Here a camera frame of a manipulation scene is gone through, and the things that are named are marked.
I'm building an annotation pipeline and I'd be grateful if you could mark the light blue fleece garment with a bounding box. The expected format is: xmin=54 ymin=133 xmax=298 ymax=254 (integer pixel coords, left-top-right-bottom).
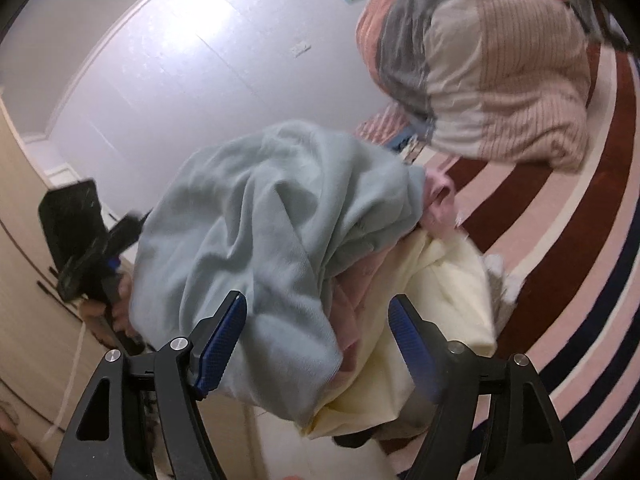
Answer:
xmin=130 ymin=120 xmax=426 ymax=425

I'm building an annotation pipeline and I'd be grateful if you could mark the left hand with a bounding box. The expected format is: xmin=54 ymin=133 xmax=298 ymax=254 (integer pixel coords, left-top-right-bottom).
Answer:
xmin=79 ymin=274 xmax=139 ymax=348

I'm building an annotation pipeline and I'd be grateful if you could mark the cream yellow small garment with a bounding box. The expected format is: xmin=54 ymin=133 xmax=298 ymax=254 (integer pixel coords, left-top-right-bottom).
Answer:
xmin=300 ymin=229 xmax=497 ymax=440

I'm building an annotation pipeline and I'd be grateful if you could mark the wooden wardrobe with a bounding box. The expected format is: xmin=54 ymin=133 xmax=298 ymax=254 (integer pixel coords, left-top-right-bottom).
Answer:
xmin=1 ymin=117 xmax=257 ymax=479

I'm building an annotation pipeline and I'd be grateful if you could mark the striped bed blanket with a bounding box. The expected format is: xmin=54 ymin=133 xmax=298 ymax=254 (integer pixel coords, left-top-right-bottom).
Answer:
xmin=405 ymin=44 xmax=639 ymax=479

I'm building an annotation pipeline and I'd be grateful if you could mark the rolled pink grey duvet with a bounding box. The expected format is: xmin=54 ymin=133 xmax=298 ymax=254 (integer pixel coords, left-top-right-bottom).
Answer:
xmin=356 ymin=0 xmax=591 ymax=171

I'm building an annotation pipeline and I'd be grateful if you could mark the white charging cable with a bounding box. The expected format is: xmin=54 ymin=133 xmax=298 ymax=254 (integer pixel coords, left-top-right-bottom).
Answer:
xmin=41 ymin=326 xmax=89 ymax=443

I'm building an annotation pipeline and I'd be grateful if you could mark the white wall socket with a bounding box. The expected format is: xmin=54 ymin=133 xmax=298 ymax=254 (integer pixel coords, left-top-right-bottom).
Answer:
xmin=291 ymin=41 xmax=311 ymax=58

